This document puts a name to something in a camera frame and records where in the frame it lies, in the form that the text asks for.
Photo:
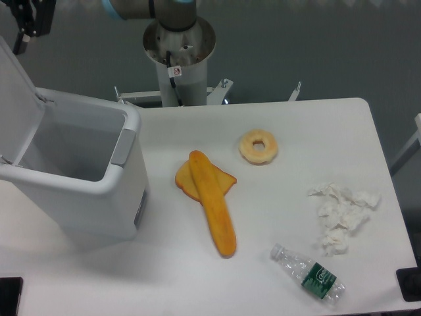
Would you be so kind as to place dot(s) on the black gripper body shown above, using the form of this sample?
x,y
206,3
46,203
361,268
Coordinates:
x,y
35,17

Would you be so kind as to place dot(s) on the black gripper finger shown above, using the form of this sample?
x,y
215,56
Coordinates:
x,y
26,30

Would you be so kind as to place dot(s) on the white trash can lid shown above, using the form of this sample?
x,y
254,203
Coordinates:
x,y
22,110

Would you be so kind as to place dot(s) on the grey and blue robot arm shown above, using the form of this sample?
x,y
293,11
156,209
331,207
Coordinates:
x,y
175,16

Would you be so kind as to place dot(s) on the white trash can body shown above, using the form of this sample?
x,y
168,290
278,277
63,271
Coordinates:
x,y
84,166

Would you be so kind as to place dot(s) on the orange toast slice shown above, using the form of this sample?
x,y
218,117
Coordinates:
x,y
184,180

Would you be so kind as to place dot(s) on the glazed doughnut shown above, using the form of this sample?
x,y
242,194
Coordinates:
x,y
258,146

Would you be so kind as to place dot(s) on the black device left corner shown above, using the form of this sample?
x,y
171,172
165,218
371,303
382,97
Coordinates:
x,y
11,290

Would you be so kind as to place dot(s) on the long orange baguette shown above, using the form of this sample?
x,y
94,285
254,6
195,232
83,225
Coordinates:
x,y
214,203

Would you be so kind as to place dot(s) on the crumpled white tissue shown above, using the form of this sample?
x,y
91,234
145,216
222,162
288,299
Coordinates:
x,y
341,215

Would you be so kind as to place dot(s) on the clear plastic water bottle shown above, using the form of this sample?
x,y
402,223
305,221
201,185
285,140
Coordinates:
x,y
313,277

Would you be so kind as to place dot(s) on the black device right edge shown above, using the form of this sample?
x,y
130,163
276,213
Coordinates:
x,y
409,283

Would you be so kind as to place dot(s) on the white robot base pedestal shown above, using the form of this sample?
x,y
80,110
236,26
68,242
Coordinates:
x,y
181,61

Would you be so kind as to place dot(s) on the white metal frame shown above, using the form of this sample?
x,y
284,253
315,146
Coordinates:
x,y
215,96

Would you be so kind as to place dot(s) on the white post right edge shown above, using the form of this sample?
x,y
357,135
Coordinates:
x,y
411,146

